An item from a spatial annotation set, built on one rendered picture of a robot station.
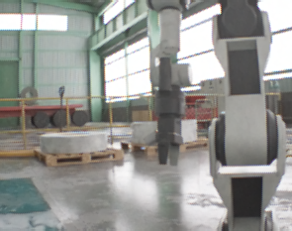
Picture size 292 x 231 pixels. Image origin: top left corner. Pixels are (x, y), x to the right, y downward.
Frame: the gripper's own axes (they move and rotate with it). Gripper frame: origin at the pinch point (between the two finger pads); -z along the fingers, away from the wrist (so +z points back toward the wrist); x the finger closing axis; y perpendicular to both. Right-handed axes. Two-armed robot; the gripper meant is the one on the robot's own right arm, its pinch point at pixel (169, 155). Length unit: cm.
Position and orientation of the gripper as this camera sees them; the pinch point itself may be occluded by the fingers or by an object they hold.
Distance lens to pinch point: 88.5
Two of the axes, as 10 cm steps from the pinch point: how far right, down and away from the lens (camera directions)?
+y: 9.4, -0.5, -3.5
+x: -3.5, -1.9, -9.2
